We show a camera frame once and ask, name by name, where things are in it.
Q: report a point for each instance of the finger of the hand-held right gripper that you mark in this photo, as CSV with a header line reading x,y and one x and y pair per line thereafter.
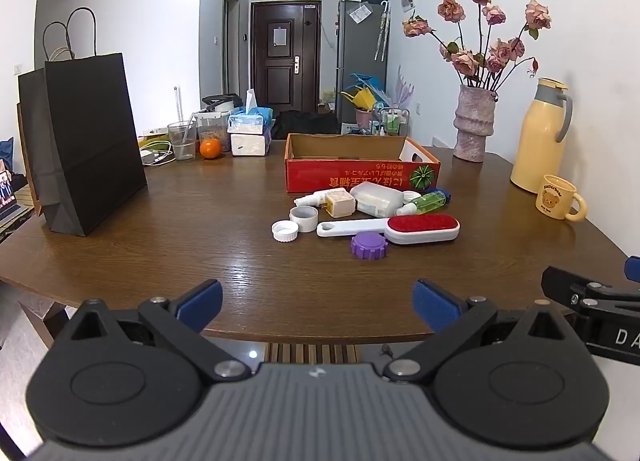
x,y
634,268
565,286

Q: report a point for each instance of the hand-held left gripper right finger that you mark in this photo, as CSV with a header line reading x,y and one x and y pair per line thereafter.
x,y
436,303

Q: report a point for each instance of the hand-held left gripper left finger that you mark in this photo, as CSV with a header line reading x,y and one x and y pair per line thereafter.
x,y
200,298

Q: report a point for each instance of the red and white lint brush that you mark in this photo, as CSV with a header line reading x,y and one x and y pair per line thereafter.
x,y
422,228

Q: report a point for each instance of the purple ribbed cap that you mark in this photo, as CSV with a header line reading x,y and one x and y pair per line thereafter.
x,y
369,246

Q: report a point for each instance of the green plastic bottle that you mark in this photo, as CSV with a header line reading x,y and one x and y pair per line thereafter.
x,y
430,202

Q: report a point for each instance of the white ribbed cap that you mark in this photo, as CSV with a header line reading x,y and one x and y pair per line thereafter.
x,y
285,231

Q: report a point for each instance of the white translucent plastic case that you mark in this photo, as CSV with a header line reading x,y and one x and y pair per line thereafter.
x,y
377,198

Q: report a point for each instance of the white tape roll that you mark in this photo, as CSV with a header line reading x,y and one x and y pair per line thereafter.
x,y
304,218

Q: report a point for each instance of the red cardboard box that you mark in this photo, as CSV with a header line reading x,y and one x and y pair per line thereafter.
x,y
350,176

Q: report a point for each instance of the yellow bear mug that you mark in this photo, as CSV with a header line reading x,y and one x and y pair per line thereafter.
x,y
552,198

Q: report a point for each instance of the beige cube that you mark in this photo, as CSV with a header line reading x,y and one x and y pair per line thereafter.
x,y
340,202

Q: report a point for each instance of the yellow thermos jug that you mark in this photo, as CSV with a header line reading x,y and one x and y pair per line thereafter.
x,y
537,146

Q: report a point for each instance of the white spray bottle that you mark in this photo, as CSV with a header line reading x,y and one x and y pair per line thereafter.
x,y
310,198

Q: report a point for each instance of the orange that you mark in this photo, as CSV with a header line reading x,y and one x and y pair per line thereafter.
x,y
210,149

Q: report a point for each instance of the white charger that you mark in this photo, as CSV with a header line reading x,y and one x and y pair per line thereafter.
x,y
150,156

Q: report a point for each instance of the glass cup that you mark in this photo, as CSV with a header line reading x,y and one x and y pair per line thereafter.
x,y
182,146

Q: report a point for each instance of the purple tissue pack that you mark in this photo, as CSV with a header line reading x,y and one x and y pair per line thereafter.
x,y
250,145

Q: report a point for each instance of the clear plastic food container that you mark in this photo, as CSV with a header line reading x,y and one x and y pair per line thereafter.
x,y
212,131

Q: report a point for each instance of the pink stone vase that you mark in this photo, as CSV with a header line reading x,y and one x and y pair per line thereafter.
x,y
472,126

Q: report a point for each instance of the blue tissue pack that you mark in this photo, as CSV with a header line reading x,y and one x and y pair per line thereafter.
x,y
247,123

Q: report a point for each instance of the metal trolley rack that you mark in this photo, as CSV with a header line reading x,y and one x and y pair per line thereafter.
x,y
392,121

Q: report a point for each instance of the black paper bag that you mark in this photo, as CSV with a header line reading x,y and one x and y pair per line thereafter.
x,y
90,141
32,141

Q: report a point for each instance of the pink bucket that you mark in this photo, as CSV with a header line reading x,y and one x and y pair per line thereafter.
x,y
364,118

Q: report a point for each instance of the black folding chair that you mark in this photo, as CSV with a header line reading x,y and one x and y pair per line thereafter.
x,y
305,122

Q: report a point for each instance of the purple fairy wings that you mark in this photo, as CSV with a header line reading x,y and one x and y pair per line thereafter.
x,y
402,88

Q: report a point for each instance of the yellow dustpan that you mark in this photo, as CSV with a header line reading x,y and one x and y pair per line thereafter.
x,y
362,98

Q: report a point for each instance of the laptop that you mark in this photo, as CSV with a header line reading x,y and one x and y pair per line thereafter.
x,y
7,191

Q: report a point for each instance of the dark brown door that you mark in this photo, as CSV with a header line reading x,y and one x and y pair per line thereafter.
x,y
285,76

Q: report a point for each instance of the dried rose bouquet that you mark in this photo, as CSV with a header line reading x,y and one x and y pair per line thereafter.
x,y
465,61

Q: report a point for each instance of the grey refrigerator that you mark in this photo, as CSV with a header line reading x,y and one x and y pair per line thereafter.
x,y
357,61

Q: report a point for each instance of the paper sheet on door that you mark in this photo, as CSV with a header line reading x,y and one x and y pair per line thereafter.
x,y
280,34

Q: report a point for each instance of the white folded umbrella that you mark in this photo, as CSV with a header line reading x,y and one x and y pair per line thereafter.
x,y
382,31

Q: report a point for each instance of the clear plastic bag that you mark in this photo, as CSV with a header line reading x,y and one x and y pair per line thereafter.
x,y
359,13

